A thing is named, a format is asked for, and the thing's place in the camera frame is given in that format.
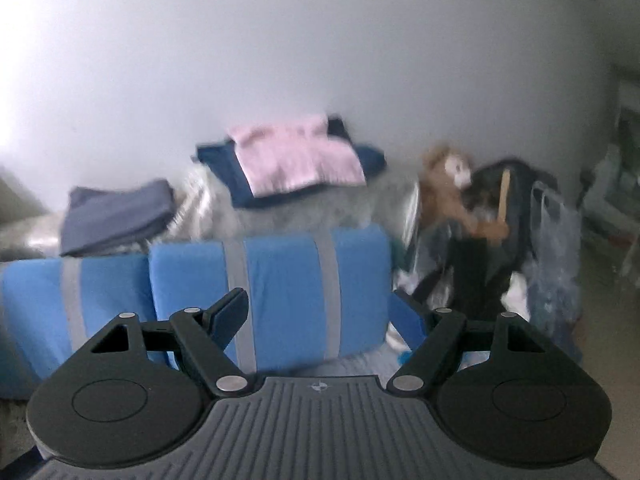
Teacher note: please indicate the brown plush monkey toy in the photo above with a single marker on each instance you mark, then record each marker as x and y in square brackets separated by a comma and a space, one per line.
[445, 174]

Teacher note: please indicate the folded pink garment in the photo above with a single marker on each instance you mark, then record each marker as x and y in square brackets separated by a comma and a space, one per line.
[285, 157]

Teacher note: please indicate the grey quilted bed cover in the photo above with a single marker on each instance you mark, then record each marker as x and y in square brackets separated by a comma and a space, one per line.
[205, 212]

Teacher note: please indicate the clear plastic bag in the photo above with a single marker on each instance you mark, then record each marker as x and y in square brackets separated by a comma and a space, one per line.
[553, 294]

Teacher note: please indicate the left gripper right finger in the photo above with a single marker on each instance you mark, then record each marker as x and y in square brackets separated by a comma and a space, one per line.
[440, 343]

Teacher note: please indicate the blue grey-striped pillow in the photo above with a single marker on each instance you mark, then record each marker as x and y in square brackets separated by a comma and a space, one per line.
[314, 297]
[51, 307]

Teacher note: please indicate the folded navy garment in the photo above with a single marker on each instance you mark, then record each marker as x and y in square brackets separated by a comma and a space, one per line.
[221, 161]

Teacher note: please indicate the black bag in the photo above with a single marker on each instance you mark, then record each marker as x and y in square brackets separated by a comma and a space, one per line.
[480, 271]

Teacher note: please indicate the folded grey-blue garment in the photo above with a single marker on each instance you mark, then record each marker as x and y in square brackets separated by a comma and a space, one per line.
[98, 220]

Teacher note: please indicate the blue grey-striped pillow right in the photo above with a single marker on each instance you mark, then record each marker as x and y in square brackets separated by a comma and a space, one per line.
[314, 297]

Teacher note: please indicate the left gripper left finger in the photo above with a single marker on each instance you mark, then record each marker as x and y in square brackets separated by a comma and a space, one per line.
[198, 337]

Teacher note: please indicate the blue grey-striped pillow left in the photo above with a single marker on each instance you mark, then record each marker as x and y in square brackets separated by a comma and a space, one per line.
[51, 307]

